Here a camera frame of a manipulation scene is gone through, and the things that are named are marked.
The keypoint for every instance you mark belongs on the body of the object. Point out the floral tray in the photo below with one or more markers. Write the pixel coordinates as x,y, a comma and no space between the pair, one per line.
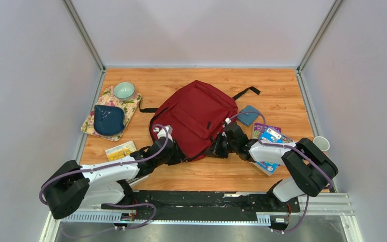
129,107

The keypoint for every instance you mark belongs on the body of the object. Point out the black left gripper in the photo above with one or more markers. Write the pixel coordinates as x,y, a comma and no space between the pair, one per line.
179,155

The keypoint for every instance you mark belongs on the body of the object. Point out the red backpack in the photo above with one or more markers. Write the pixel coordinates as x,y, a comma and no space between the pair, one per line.
196,113

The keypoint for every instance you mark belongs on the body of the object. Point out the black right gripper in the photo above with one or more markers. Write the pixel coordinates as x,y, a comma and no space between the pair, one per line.
215,150

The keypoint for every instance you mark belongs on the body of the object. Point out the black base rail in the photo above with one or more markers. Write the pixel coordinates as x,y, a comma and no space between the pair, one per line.
209,206

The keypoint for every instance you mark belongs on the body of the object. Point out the yellow cover book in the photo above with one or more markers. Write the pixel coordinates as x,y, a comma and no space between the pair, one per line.
121,151

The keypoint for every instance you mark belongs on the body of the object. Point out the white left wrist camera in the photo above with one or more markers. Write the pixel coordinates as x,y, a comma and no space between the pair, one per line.
163,132

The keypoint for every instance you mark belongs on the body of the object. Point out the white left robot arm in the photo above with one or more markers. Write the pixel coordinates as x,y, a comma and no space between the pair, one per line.
105,185

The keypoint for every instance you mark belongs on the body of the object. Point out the blue comic book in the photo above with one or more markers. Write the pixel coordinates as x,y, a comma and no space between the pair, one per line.
272,136

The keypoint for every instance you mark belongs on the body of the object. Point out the blue snap wallet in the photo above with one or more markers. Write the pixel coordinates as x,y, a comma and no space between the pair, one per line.
248,115

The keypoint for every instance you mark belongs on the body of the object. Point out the orange white mug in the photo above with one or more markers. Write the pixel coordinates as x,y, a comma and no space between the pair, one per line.
322,143

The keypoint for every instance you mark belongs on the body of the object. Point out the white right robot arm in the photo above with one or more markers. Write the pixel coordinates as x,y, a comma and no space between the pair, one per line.
310,169

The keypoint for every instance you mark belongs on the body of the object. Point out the dark blue leaf plate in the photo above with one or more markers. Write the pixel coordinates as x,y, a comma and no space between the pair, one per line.
108,120

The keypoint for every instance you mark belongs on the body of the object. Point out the purple treehouse book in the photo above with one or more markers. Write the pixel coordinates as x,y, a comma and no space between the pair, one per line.
260,128

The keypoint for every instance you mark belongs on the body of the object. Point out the light green ceramic bowl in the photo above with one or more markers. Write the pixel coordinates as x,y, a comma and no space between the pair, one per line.
124,91

